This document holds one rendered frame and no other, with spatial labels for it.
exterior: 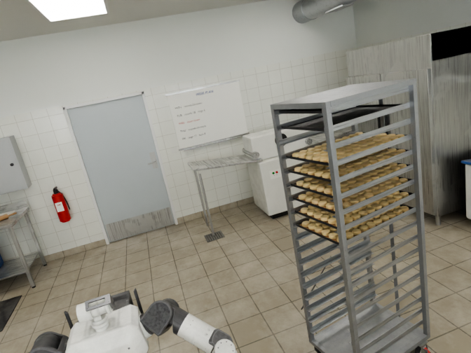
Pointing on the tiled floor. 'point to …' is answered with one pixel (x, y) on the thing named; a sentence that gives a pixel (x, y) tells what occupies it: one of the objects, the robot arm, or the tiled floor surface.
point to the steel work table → (19, 267)
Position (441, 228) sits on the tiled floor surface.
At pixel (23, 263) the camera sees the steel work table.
